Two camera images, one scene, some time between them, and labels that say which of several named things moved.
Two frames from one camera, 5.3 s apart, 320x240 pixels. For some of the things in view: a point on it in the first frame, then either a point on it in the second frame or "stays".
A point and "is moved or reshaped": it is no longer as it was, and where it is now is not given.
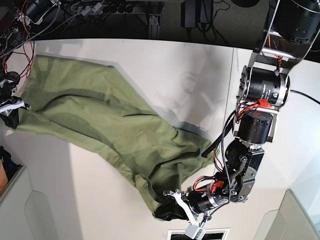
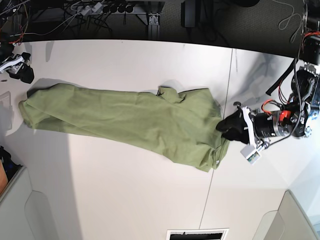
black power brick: [189, 14] stays
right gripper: [194, 202] → [264, 125]
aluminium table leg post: [154, 27] stays
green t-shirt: [97, 104] is moved or reshaped
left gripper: [7, 106] → [13, 64]
